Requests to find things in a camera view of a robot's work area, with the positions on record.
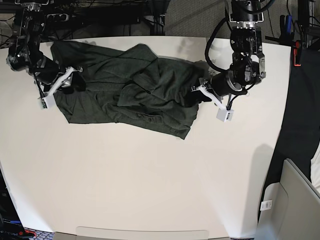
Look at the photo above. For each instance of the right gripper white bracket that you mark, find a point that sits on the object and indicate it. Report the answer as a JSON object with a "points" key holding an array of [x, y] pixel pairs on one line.
{"points": [[69, 78]]}

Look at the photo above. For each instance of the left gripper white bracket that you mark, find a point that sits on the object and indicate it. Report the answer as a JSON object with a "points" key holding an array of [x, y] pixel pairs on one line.
{"points": [[202, 93]]}

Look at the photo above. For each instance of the green long sleeve shirt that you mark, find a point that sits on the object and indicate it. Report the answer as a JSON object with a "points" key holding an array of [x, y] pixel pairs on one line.
{"points": [[134, 87]]}

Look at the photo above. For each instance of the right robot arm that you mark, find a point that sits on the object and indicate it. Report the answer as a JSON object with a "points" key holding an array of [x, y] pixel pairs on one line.
{"points": [[24, 54]]}

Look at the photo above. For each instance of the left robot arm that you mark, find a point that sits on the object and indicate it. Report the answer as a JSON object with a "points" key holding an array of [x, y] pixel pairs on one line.
{"points": [[248, 60]]}

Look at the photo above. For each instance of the white power strip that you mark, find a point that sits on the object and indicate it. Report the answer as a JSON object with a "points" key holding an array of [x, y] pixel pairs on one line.
{"points": [[58, 17]]}

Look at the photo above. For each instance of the dark grey mat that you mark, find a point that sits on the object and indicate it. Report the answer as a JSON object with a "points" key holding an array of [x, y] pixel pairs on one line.
{"points": [[299, 135]]}

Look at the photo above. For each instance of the red clamp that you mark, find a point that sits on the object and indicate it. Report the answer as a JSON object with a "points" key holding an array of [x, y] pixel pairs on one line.
{"points": [[297, 52]]}

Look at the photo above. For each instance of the white plastic bin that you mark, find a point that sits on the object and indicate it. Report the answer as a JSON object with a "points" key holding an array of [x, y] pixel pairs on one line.
{"points": [[290, 209]]}

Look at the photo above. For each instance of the black box red logo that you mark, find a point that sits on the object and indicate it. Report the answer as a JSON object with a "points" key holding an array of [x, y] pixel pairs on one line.
{"points": [[8, 230]]}

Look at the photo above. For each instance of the blue handled tool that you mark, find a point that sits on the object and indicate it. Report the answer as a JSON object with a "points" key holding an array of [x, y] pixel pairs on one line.
{"points": [[288, 27]]}

